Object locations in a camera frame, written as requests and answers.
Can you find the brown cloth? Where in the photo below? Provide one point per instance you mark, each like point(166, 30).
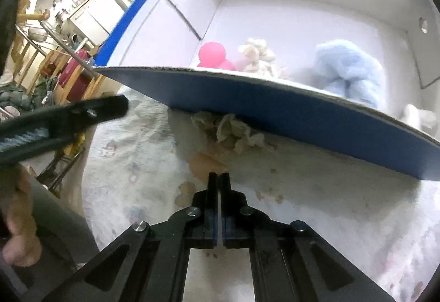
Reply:
point(230, 131)

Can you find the person's left hand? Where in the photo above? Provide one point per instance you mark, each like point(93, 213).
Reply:
point(20, 219)

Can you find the light blue fluffy toy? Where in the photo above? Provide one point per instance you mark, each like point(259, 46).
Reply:
point(347, 64)

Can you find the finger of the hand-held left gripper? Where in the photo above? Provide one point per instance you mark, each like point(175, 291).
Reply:
point(31, 149)
point(86, 111)

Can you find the white sock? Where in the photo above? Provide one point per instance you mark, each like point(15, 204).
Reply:
point(412, 114)

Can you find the wooden rack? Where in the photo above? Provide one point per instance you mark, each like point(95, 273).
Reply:
point(37, 61)

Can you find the blue cardboard box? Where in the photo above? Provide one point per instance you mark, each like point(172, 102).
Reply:
point(309, 116)

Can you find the pink soft toy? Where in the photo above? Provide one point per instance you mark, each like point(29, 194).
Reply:
point(211, 52)

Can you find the white kitchen cabinet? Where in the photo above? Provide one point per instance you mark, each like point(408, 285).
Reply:
point(96, 13)

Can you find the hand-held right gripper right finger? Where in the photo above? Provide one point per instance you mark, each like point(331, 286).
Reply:
point(225, 195)

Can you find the red bag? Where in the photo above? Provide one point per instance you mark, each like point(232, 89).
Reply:
point(72, 71)

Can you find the person's left forearm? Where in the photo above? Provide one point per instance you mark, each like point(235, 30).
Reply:
point(65, 226)

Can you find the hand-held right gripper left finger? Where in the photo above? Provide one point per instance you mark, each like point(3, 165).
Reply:
point(212, 195)

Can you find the cream plush toy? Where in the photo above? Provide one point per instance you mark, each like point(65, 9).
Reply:
point(256, 54)

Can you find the brown cardboard piece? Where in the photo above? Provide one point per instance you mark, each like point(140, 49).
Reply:
point(202, 161)

